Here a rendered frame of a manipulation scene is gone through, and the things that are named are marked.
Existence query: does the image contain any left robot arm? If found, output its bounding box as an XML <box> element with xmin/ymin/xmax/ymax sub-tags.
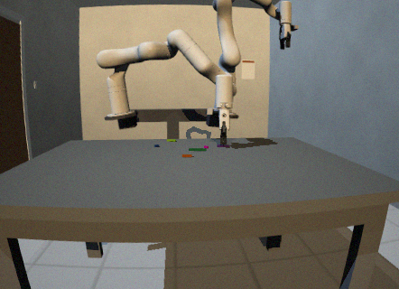
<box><xmin>212</xmin><ymin>0</ymin><xmax>299</xmax><ymax>85</ymax></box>

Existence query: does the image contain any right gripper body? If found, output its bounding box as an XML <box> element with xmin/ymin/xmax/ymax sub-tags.
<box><xmin>218</xmin><ymin>108</ymin><xmax>232</xmax><ymax>130</ymax></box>

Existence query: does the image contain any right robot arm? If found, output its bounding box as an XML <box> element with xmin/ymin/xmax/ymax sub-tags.
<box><xmin>97</xmin><ymin>30</ymin><xmax>237</xmax><ymax>117</ymax></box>

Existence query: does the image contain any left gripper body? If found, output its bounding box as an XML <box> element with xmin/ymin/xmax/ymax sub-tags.
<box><xmin>279</xmin><ymin>23</ymin><xmax>291</xmax><ymax>40</ymax></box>

